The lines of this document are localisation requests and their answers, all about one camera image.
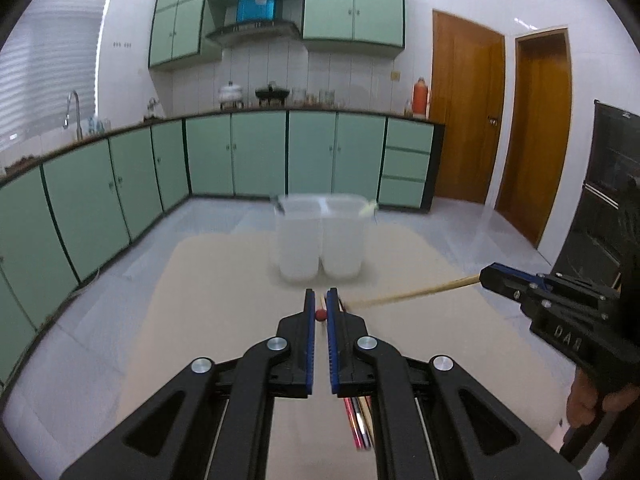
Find steel faucet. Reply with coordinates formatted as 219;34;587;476
63;90;84;140

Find black cabinet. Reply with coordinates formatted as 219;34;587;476
552;99;640;286

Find green upper double cabinet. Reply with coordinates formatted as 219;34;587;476
301;0;405;52

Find wooden door by corner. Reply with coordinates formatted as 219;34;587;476
495;27;574;249

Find blue hood cover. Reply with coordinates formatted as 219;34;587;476
236;0;277;24

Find white window blind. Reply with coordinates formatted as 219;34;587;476
0;0;116;162

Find black wok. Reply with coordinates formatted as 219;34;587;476
255;82;291;107

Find green upper corner cabinet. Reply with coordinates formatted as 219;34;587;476
148;0;223;72

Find person's right hand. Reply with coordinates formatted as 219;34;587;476
566;371;640;430

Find green back base cabinets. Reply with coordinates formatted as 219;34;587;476
182;109;389;199

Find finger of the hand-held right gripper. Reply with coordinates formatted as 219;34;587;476
504;266;622;312
479;262;539;307

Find glass jars on counter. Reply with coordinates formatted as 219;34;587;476
290;87;337;110

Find red thermos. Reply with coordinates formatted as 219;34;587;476
412;77;431;119

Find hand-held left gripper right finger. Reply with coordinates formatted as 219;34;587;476
326;287;582;480

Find green side base cabinets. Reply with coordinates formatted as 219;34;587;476
0;117;192;397

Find green drawer unit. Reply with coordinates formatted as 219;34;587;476
376;116;446;214

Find closed wooden door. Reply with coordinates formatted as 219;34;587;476
431;9;506;205

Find wooden chopstick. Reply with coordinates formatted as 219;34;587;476
345;276;482;311

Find range hood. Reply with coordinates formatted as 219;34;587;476
205;20;302;49

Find white double utensil holder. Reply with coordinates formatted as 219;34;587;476
272;192;377;282

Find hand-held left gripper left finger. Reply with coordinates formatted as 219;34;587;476
60;287;317;480

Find white cooking pot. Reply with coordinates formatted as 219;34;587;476
218;81;247;111

